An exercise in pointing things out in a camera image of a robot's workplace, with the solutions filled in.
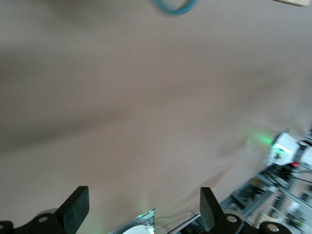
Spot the teal cup yellow inside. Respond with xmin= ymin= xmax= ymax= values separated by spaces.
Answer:
xmin=149 ymin=0 xmax=200 ymax=18

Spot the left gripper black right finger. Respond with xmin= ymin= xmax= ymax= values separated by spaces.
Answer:
xmin=199 ymin=187 xmax=293 ymax=234

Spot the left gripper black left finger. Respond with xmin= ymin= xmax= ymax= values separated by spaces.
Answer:
xmin=14 ymin=186 xmax=90 ymax=234

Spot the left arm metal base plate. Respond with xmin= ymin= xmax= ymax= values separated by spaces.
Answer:
xmin=113 ymin=207 xmax=156 ymax=234

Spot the bamboo cutting board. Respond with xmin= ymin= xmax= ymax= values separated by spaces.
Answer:
xmin=277 ymin=0 xmax=312 ymax=7

